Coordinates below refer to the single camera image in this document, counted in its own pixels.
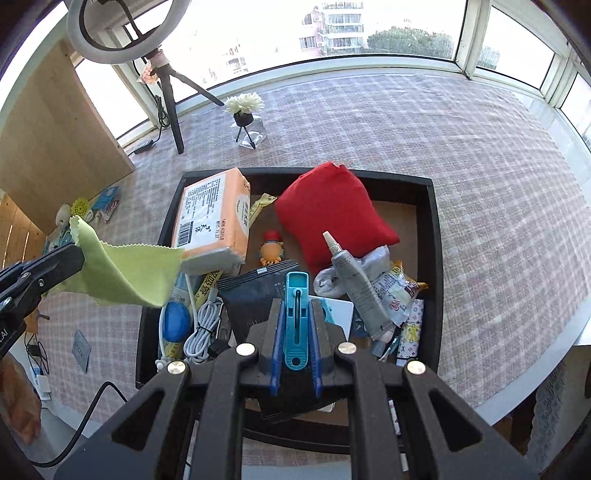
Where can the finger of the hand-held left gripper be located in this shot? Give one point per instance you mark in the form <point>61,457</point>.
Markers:
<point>55,267</point>

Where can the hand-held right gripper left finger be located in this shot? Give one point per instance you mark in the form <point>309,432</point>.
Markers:
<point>277,350</point>

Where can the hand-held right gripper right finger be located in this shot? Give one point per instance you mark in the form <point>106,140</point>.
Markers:
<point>316,360</point>

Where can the blue clothespin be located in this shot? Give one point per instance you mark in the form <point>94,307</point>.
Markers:
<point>296,318</point>

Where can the green cleaning cloth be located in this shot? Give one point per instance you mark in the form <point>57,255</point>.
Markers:
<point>124,272</point>

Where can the silver tube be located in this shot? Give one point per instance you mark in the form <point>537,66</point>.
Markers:
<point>360,286</point>

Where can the black storage box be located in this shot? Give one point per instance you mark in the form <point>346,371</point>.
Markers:
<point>427,258</point>

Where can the person's left forearm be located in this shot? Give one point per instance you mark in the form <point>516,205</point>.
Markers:
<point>21,401</point>

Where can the plaid cloth covered desktop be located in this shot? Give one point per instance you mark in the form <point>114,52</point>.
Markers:
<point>461,184</point>

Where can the pine wood slat panel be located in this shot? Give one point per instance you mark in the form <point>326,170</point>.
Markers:
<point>18,235</point>

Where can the white and teal card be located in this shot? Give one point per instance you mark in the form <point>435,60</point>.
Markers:
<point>339,316</point>

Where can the white round device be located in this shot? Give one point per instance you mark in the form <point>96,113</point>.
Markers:
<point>63,216</point>

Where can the black pouch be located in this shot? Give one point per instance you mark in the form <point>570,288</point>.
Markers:
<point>251,300</point>

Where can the grey foil packet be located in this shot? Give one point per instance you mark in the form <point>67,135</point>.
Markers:
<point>82,350</point>

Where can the long blue packaging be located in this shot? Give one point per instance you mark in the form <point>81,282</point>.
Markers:
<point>105,203</point>

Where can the yellow snack stick packet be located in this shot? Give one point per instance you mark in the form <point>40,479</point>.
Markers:
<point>261,207</point>
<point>207,288</point>

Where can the white monogram print tube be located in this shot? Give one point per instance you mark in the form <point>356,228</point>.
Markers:
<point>411,330</point>

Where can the orange octopus toy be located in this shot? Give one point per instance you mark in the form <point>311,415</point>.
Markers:
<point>271,249</point>

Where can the blue round object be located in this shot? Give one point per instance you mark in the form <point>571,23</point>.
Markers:
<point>178,323</point>

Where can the white pen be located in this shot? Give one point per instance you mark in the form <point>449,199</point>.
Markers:
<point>397,424</point>

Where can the white and red snack packet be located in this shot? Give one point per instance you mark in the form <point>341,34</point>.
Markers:
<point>399,288</point>

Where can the light wooden upright board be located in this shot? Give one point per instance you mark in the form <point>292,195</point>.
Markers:
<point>55,138</point>

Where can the orange tissue pack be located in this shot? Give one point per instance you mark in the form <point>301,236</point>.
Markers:
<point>212,221</point>

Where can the red cloth bag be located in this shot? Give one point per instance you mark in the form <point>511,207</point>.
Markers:
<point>332,212</point>

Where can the black tripod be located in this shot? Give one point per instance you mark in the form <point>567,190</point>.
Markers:
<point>171,106</point>

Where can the white flower in vase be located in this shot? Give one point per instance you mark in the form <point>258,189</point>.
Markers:
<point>244,113</point>

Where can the window frame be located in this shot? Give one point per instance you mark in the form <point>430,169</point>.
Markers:
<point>475,41</point>

